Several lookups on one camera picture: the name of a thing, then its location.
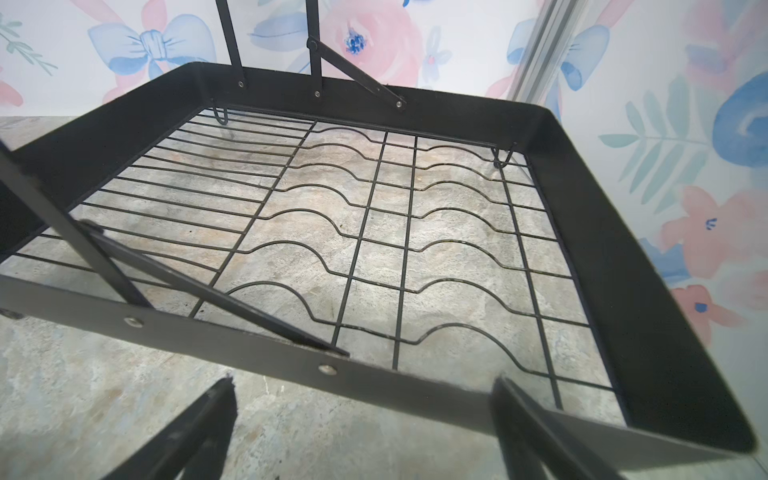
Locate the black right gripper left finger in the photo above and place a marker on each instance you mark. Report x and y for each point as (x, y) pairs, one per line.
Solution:
(194, 445)

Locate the black wire dish rack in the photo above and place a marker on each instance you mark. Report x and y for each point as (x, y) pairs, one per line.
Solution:
(395, 246)

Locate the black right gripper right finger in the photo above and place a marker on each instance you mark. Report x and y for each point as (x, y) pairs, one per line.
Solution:
(534, 444)

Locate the right aluminium corner post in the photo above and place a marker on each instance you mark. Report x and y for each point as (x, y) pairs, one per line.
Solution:
(551, 35)

